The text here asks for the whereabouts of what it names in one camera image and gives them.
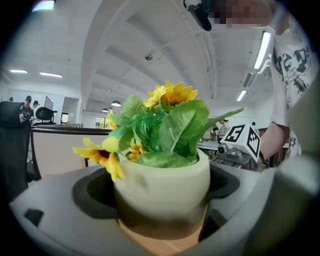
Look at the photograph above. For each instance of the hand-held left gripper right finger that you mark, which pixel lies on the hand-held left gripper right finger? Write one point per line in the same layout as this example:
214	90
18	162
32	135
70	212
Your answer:
250	200

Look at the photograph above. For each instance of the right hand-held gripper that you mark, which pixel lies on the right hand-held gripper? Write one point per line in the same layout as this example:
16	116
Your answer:
235	135

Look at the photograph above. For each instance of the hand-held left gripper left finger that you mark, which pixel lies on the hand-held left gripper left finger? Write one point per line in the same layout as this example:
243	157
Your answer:
62	200

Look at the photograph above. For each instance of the yellow sunflower bouquet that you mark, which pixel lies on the yellow sunflower bouquet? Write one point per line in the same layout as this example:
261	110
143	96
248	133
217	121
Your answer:
162	190

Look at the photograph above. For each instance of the person's right forearm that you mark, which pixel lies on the person's right forearm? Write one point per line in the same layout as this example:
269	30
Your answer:
272	140

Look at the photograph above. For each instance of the long ceiling light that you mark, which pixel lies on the long ceiling light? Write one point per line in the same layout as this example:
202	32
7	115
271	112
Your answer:
262	50
241	95
43	5
18	71
50	74

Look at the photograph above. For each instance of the white printed shirt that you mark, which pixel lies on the white printed shirt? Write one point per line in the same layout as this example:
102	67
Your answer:
290	75

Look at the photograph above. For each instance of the window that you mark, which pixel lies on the window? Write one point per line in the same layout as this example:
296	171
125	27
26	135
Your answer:
101	123

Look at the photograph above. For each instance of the black office chair with headrest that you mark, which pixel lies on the black office chair with headrest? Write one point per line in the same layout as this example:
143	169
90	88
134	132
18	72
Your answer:
45	115

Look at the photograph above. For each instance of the grey display board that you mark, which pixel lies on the grey display board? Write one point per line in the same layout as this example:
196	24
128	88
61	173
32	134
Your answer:
48	103

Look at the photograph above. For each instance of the ceiling dome fixture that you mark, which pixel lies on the ceiling dome fixture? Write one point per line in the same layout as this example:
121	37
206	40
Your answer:
148	57

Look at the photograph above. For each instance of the person's head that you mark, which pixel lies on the person's head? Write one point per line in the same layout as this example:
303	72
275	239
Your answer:
250	12

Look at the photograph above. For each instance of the beige partition with black rail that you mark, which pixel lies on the beige partition with black rail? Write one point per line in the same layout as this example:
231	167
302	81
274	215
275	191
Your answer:
57	150

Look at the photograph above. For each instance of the black head-worn camera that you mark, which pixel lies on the black head-worn camera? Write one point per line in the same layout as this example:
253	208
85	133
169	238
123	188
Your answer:
200	15

